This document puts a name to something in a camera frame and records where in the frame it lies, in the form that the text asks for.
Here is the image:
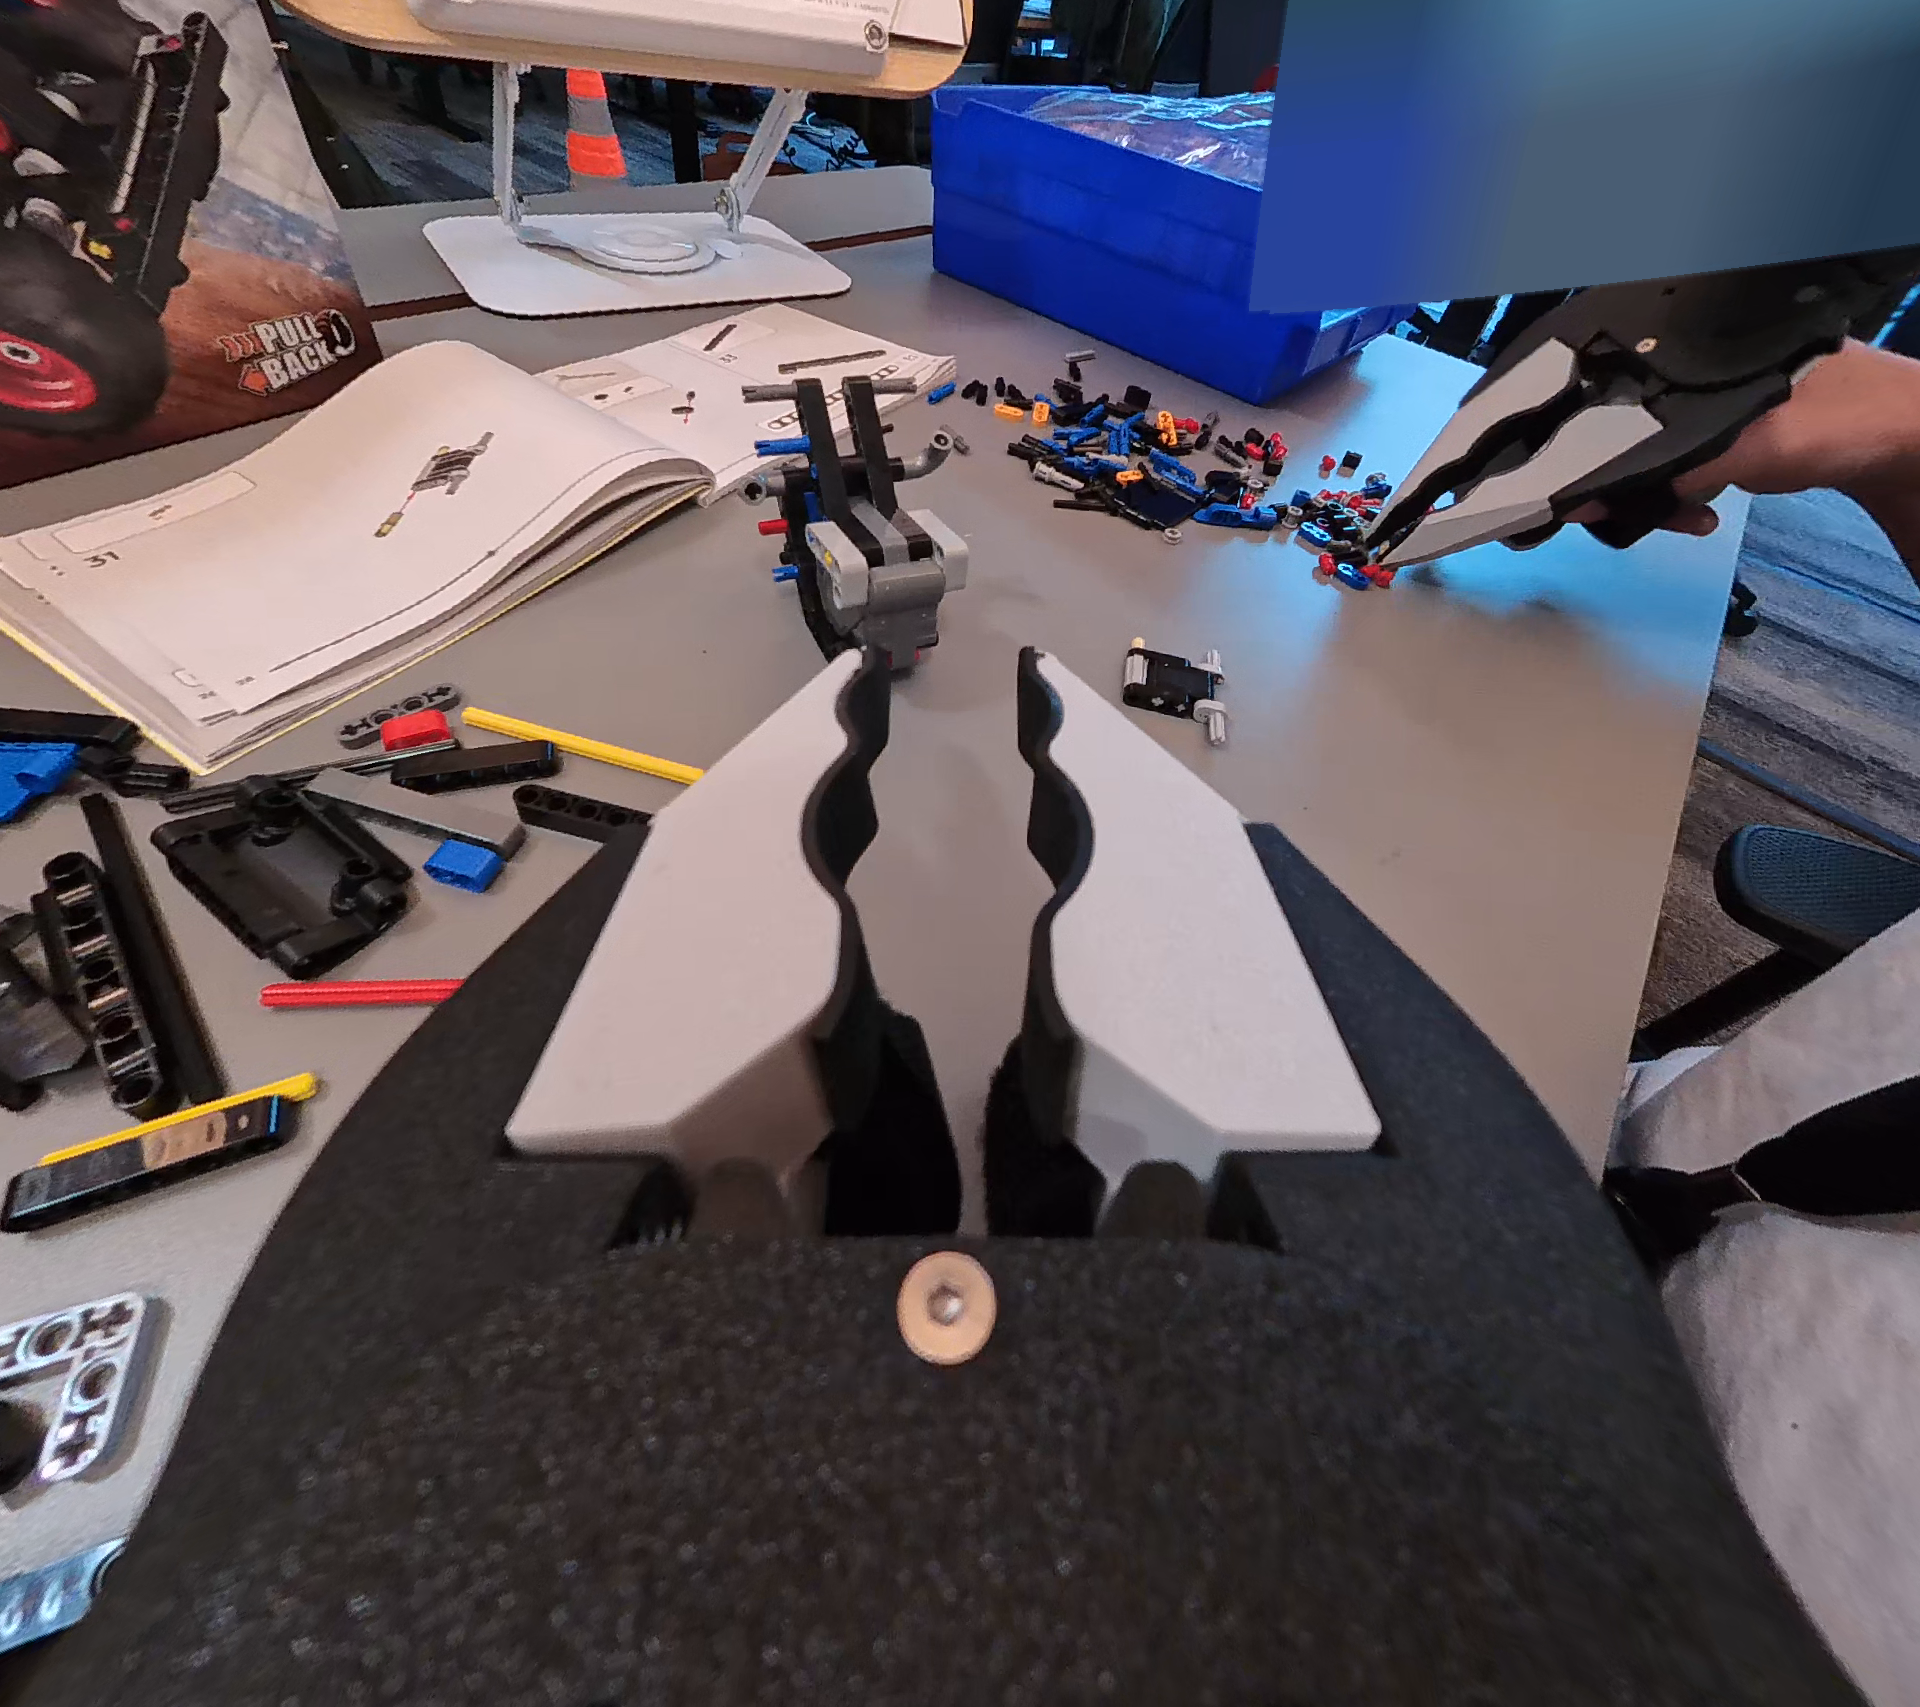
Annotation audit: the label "red lego axle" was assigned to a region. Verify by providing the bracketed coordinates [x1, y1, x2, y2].
[258, 973, 470, 1013]

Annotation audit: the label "small grey lego beam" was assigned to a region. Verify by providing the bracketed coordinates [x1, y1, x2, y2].
[338, 682, 459, 749]

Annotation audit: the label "lego instruction booklet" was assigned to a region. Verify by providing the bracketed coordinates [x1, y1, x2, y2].
[0, 300, 954, 776]

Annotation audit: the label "black lego wedge piece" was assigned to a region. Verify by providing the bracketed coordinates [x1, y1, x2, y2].
[0, 914, 93, 1115]

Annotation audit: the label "pile of small lego pieces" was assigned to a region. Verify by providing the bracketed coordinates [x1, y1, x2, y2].
[921, 350, 1403, 594]

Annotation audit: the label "monster truck lego box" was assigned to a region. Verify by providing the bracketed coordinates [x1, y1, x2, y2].
[0, 0, 381, 496]

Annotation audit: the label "stacked blue plastic bins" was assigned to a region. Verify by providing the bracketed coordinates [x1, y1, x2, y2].
[926, 82, 1419, 406]

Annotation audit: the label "black curved lego piece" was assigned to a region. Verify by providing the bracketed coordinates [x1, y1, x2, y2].
[0, 709, 147, 757]

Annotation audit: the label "small black lego assembly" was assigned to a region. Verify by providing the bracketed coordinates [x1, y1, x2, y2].
[1120, 640, 1227, 741]

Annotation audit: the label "clear bag of lego pieces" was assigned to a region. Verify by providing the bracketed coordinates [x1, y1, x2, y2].
[1034, 89, 1278, 184]

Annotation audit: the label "partly built lego model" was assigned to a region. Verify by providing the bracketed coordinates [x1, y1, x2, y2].
[743, 371, 973, 682]

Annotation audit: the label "dark grey lego beam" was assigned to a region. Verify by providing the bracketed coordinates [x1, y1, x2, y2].
[305, 768, 526, 861]

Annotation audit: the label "black office chair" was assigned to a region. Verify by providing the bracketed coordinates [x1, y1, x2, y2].
[1628, 822, 1920, 1065]

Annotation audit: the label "black lego frame piece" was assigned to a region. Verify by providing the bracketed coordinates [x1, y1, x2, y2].
[149, 770, 416, 983]

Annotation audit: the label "black holed lego beam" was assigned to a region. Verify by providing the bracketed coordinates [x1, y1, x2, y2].
[30, 853, 170, 1124]

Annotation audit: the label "long black lego beam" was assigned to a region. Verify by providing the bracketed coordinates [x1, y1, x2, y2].
[74, 792, 229, 1108]

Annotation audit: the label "person's right hand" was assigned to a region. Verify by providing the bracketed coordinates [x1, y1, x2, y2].
[1663, 338, 1920, 538]

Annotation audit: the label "person's grey clothing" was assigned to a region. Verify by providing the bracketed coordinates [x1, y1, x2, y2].
[1602, 905, 1920, 1707]

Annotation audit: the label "short black lego beam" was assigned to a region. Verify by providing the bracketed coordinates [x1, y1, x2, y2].
[389, 740, 567, 793]
[511, 785, 653, 842]

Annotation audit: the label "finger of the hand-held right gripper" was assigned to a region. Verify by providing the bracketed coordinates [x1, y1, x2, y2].
[1374, 394, 1668, 568]
[1371, 338, 1592, 547]

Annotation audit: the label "grey lego frame piece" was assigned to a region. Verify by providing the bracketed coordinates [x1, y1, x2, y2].
[0, 1287, 149, 1492]

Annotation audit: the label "orange traffic cone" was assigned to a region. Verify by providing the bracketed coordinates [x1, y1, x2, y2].
[561, 69, 624, 178]

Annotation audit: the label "wooden document stand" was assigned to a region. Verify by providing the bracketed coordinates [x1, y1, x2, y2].
[180, 0, 973, 320]

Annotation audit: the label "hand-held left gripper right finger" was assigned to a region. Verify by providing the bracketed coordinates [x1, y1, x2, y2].
[1017, 642, 1383, 1235]

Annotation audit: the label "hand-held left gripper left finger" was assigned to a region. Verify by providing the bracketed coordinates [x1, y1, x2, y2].
[504, 642, 893, 1235]

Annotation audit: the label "yellow lego axle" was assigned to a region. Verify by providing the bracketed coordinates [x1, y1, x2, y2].
[461, 701, 701, 792]
[37, 1067, 321, 1169]

